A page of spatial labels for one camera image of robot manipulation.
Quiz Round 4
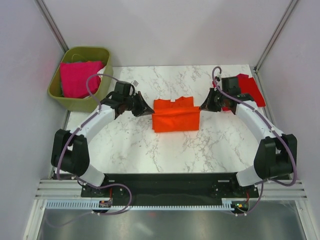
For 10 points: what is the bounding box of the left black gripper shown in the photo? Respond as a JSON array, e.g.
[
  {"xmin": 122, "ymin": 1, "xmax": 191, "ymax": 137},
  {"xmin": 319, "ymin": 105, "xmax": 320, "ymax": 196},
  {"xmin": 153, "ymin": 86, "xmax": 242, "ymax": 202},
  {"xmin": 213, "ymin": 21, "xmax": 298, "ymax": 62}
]
[{"xmin": 123, "ymin": 91, "xmax": 154, "ymax": 118}]

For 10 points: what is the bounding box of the orange t shirt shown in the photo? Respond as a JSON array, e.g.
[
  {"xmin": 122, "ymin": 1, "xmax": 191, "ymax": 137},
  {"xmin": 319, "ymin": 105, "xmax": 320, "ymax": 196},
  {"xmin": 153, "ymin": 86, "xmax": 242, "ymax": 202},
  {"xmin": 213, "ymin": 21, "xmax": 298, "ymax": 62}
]
[{"xmin": 152, "ymin": 96, "xmax": 200, "ymax": 133}]

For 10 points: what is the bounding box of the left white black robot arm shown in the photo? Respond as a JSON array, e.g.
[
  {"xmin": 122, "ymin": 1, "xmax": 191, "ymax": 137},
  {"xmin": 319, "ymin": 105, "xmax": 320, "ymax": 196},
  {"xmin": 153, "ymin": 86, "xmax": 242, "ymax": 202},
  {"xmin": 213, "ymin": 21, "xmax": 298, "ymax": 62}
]
[{"xmin": 51, "ymin": 81, "xmax": 155, "ymax": 197}]

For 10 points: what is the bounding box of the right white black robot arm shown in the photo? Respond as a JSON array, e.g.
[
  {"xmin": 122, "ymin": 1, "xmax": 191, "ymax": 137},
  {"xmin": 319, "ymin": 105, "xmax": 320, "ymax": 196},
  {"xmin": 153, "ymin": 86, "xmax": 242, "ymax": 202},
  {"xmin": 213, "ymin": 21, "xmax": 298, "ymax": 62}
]
[{"xmin": 200, "ymin": 76, "xmax": 298, "ymax": 197}]

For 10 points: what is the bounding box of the crimson folded t shirt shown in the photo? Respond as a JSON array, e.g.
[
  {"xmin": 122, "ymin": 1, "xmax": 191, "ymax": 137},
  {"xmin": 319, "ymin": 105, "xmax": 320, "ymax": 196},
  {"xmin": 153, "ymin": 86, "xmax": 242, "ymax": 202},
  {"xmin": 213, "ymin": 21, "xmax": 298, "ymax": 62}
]
[{"xmin": 237, "ymin": 73, "xmax": 250, "ymax": 81}]

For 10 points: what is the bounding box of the red folded t shirt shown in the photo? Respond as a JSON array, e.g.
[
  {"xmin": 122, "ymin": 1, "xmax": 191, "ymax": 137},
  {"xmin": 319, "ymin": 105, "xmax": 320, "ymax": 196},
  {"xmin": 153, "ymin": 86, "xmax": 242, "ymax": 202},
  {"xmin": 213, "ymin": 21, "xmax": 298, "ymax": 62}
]
[{"xmin": 222, "ymin": 77, "xmax": 266, "ymax": 111}]

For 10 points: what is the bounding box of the olive green plastic bin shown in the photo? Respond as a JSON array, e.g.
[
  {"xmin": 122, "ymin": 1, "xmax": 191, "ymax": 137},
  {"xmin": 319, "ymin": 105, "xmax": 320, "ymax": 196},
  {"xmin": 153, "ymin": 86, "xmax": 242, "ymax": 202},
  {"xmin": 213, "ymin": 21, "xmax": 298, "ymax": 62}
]
[{"xmin": 47, "ymin": 46, "xmax": 114, "ymax": 113}]

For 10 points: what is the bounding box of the white garment in bin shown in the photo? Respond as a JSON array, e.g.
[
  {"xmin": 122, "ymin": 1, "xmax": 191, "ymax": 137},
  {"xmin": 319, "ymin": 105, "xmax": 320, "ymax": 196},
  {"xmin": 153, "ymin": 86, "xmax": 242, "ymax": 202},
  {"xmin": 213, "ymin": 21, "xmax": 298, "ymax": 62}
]
[{"xmin": 85, "ymin": 71, "xmax": 105, "ymax": 98}]

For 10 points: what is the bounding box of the magenta pink t shirt in bin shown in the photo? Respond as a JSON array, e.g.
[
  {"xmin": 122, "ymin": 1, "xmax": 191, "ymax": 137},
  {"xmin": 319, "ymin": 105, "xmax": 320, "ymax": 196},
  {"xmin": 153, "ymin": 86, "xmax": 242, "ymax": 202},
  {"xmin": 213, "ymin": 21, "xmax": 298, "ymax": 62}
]
[{"xmin": 59, "ymin": 61, "xmax": 104, "ymax": 99}]

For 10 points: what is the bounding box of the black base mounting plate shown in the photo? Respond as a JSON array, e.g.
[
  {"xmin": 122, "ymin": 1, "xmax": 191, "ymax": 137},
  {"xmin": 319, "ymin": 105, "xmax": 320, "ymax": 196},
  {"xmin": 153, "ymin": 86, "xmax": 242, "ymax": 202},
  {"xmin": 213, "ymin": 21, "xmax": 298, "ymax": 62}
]
[{"xmin": 81, "ymin": 173, "xmax": 259, "ymax": 200}]

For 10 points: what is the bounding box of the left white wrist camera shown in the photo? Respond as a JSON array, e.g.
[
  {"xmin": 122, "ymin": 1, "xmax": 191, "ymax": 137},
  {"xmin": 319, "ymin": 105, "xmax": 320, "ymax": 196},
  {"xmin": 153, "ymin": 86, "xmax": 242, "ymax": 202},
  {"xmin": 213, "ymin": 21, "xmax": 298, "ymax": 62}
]
[{"xmin": 131, "ymin": 80, "xmax": 139, "ymax": 87}]

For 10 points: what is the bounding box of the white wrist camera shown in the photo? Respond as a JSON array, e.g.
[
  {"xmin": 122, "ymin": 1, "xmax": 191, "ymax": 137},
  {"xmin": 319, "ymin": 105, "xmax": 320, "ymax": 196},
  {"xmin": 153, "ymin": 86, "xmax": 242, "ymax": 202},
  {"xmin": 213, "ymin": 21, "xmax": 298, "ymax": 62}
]
[
  {"xmin": 131, "ymin": 80, "xmax": 139, "ymax": 87},
  {"xmin": 212, "ymin": 73, "xmax": 222, "ymax": 82}
]

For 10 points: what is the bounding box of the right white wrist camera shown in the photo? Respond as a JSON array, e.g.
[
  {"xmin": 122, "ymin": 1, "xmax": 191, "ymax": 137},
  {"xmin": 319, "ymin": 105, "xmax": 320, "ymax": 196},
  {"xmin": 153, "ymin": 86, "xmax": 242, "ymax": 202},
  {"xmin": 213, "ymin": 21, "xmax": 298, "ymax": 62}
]
[{"xmin": 212, "ymin": 73, "xmax": 222, "ymax": 82}]

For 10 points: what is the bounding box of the right aluminium frame post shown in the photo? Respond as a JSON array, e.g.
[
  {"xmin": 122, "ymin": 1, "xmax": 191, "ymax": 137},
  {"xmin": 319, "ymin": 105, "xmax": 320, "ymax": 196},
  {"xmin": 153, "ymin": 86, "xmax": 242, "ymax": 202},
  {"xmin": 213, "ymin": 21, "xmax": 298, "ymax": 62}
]
[{"xmin": 253, "ymin": 0, "xmax": 300, "ymax": 74}]

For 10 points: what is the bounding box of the aluminium frame post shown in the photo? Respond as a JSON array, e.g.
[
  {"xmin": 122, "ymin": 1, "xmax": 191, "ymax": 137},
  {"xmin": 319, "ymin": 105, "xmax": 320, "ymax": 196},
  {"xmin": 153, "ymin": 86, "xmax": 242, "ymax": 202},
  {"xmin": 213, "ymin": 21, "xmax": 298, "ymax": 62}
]
[
  {"xmin": 253, "ymin": 0, "xmax": 300, "ymax": 74},
  {"xmin": 34, "ymin": 0, "xmax": 69, "ymax": 52}
]

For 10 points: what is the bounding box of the white slotted cable duct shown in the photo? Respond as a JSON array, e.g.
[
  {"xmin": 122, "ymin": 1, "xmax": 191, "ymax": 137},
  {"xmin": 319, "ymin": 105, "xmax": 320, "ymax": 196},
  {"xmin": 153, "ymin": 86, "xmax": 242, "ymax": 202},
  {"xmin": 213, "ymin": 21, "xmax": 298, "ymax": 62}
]
[{"xmin": 45, "ymin": 196, "xmax": 248, "ymax": 211}]

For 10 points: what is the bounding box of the left aluminium frame post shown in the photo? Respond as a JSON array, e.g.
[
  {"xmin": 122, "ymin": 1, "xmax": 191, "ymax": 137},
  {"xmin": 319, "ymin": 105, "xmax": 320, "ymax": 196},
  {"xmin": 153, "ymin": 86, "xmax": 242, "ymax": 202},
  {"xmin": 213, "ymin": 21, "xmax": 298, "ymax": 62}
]
[{"xmin": 34, "ymin": 0, "xmax": 69, "ymax": 52}]

